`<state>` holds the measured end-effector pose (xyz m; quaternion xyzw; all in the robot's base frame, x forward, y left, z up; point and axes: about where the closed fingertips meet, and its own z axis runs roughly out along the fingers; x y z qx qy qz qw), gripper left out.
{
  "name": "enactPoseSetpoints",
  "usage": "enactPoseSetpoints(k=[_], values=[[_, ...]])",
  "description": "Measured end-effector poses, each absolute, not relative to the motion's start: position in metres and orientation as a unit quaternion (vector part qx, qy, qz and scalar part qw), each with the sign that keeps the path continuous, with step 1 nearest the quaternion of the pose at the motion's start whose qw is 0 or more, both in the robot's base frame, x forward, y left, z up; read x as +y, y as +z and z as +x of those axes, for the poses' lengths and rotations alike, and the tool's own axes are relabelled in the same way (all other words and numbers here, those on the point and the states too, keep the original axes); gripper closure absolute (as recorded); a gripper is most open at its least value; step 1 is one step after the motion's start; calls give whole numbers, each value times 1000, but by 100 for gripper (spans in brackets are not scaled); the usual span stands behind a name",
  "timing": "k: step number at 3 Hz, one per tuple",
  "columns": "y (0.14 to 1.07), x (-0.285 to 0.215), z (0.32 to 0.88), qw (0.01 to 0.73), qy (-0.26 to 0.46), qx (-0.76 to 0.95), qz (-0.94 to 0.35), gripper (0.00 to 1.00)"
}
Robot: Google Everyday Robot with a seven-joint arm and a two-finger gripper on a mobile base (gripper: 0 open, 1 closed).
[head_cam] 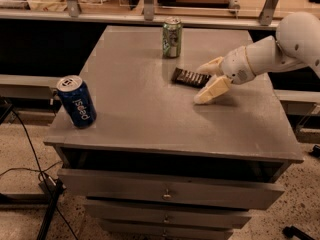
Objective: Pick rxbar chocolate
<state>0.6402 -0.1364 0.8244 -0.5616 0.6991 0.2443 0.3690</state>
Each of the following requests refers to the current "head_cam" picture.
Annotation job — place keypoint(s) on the middle grey drawer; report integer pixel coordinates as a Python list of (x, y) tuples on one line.
[(166, 214)]

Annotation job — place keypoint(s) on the grey metal railing frame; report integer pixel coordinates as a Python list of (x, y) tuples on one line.
[(247, 14)]

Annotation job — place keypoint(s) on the green soda can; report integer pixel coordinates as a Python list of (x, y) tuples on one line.
[(171, 37)]

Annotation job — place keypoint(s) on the grey drawer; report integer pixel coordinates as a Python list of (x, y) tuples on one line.
[(171, 189), (164, 231), (166, 214)]

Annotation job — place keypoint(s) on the top grey drawer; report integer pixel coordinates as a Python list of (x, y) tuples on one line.
[(171, 189)]

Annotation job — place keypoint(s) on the black metal floor stand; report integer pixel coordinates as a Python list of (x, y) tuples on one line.
[(52, 190)]

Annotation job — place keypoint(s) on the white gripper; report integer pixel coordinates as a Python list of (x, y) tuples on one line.
[(235, 66)]

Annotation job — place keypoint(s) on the dark chocolate rxbar wrapper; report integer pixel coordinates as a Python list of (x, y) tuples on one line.
[(189, 78)]

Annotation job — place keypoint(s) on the grey drawer cabinet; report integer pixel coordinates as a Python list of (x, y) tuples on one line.
[(147, 124)]

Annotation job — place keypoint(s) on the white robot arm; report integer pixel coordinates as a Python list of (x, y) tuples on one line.
[(296, 44)]

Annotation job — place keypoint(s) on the blue pepsi can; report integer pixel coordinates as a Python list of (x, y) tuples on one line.
[(76, 100)]

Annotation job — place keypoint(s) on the bottom grey drawer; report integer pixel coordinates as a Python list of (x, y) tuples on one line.
[(164, 231)]

